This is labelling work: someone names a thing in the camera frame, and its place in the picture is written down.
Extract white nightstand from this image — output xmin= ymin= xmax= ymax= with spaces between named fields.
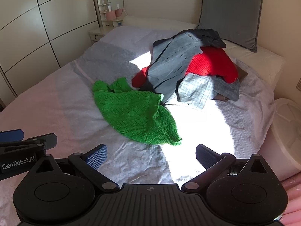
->
xmin=88 ymin=26 xmax=118 ymax=45

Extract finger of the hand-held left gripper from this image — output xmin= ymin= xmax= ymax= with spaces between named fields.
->
xmin=0 ymin=129 xmax=24 ymax=142
xmin=0 ymin=133 xmax=57 ymax=151

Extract pink tissue box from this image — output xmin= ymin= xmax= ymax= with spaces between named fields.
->
xmin=105 ymin=6 xmax=116 ymax=20

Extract grey trousers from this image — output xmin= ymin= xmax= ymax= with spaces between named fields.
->
xmin=139 ymin=32 xmax=204 ymax=104

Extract white bolster pillow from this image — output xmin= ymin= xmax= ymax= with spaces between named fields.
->
xmin=123 ymin=15 xmax=198 ymax=30

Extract white wall shelf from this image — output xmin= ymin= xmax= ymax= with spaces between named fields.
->
xmin=97 ymin=0 xmax=124 ymax=28

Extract bed with pale cover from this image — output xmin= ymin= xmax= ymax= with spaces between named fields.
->
xmin=0 ymin=25 xmax=286 ymax=226

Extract white round basket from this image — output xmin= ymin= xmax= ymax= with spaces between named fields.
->
xmin=270 ymin=98 xmax=301 ymax=177

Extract dark grey garment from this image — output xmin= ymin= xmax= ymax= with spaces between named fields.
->
xmin=174 ymin=28 xmax=227 ymax=49

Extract red knit sweater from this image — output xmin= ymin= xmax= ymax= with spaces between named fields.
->
xmin=132 ymin=47 xmax=239 ymax=88

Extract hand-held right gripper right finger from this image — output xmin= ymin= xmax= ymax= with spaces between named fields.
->
xmin=182 ymin=144 xmax=273 ymax=192

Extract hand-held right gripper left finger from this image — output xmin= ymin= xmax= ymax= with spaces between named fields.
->
xmin=30 ymin=144 xmax=119 ymax=193

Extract grey pillow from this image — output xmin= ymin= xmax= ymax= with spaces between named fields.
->
xmin=196 ymin=0 xmax=264 ymax=53

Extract green knit vest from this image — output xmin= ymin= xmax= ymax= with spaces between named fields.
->
xmin=92 ymin=77 xmax=182 ymax=146

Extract cream headboard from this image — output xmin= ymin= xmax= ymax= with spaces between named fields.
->
xmin=121 ymin=0 xmax=205 ymax=24

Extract grey checked shirt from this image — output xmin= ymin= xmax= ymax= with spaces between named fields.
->
xmin=177 ymin=73 xmax=240 ymax=110

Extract cream wardrobe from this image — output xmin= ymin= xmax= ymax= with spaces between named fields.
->
xmin=0 ymin=0 xmax=100 ymax=105

